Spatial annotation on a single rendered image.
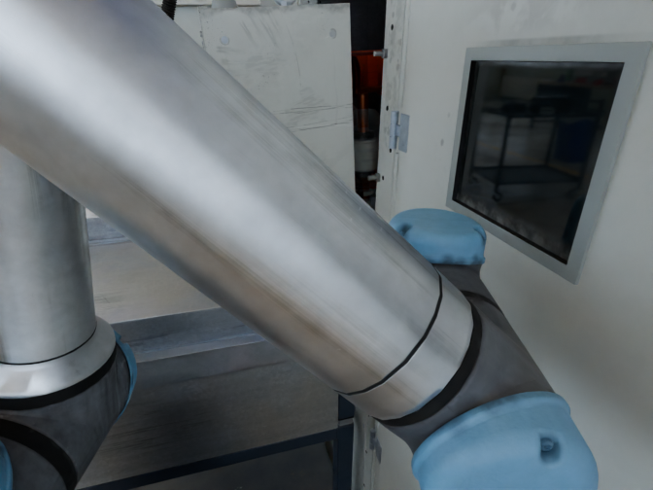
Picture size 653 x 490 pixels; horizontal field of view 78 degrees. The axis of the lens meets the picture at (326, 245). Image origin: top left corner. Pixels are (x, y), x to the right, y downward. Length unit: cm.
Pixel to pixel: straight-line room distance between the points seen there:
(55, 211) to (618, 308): 40
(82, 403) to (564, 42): 48
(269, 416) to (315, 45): 72
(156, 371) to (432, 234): 61
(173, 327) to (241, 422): 27
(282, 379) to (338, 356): 71
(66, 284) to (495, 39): 41
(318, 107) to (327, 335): 57
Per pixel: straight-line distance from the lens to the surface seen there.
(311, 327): 15
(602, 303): 34
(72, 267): 38
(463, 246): 29
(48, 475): 43
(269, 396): 89
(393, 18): 66
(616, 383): 35
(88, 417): 45
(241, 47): 67
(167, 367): 79
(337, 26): 70
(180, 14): 136
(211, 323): 78
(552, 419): 20
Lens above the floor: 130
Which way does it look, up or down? 25 degrees down
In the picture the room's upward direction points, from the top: straight up
